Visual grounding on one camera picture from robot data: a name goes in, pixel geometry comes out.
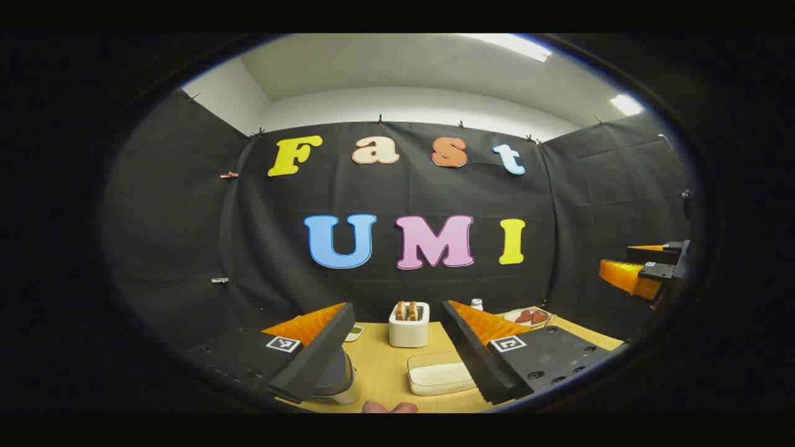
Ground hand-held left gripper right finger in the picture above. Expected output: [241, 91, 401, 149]
[441, 300, 622, 405]

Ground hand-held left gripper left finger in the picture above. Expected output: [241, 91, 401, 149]
[183, 302, 356, 404]

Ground dark grey rice cooker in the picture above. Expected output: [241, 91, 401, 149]
[309, 348, 361, 405]

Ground white round plate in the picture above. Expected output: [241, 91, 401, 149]
[503, 307, 550, 328]

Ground white toaster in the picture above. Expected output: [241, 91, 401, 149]
[389, 301, 430, 348]

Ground black backdrop cloth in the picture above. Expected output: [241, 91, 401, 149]
[102, 87, 699, 348]

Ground small ceiling light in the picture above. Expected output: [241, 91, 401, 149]
[610, 94, 645, 117]

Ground long ceiling light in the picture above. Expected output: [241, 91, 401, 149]
[463, 34, 552, 63]

